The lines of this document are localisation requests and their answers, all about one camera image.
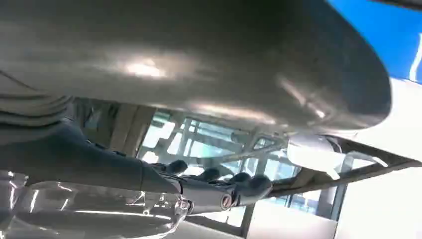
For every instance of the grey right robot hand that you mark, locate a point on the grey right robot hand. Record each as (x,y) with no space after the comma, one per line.
(197,49)

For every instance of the blue board with white print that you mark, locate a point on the blue board with white print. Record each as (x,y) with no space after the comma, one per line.
(379,33)

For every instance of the clear glossy plastic sheet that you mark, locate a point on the clear glossy plastic sheet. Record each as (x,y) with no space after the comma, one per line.
(82,217)

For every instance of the beige post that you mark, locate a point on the beige post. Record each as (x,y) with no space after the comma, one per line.
(132,128)

